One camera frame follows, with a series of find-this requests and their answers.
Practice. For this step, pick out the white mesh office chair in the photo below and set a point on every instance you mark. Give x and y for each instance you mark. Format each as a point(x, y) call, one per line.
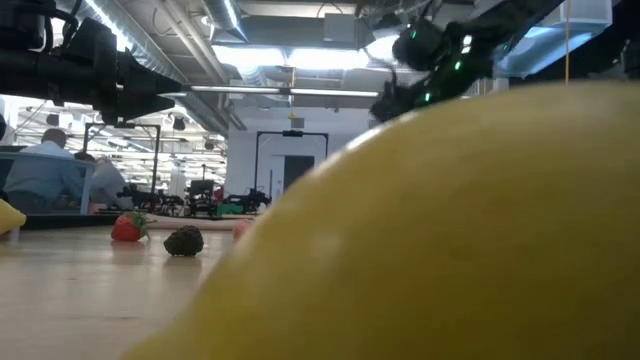
point(89, 195)

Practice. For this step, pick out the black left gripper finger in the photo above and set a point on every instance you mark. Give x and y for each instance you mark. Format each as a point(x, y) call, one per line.
point(150, 85)
point(145, 106)

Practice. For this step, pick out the pale pink strawberry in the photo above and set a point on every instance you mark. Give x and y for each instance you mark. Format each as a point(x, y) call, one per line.
point(241, 229)

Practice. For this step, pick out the background black robot arm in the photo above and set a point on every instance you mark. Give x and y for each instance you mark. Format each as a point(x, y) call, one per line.
point(250, 200)

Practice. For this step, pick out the person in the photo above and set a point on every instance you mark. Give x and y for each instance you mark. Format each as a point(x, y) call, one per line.
point(107, 182)
point(42, 172)

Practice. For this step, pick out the red strawberry with green leaves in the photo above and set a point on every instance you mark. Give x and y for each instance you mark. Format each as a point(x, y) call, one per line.
point(127, 229)

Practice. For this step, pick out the grey ceiling box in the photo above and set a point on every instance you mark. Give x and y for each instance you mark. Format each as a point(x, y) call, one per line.
point(340, 27)

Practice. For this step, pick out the black gantry with camera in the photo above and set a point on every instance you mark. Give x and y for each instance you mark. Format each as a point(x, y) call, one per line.
point(256, 160)

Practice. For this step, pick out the rectangular silver air duct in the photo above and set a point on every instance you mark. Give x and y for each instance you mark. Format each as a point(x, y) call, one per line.
point(550, 40)

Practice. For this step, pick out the black background chair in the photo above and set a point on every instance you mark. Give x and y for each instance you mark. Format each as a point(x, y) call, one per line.
point(201, 192)

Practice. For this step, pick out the black metal gantry frame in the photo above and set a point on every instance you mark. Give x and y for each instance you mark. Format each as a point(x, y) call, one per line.
point(156, 160)

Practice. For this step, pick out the round silver air duct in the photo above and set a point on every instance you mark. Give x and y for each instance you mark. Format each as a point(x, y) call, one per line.
point(165, 60)

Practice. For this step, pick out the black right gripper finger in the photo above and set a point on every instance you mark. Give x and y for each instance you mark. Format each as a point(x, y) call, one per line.
point(397, 102)

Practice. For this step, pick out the dark blackberry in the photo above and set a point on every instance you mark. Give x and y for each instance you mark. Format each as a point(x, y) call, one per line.
point(183, 241)

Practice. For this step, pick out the dark door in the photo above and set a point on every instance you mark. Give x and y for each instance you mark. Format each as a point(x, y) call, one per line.
point(298, 172)

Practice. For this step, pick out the green box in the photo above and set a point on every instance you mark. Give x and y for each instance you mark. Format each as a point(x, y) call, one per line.
point(230, 209)

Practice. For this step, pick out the long ceiling tube light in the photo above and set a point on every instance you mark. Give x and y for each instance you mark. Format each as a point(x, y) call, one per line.
point(285, 91)

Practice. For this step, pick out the yellow lemon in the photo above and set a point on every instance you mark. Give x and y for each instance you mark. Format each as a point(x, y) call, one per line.
point(7, 217)
point(450, 240)

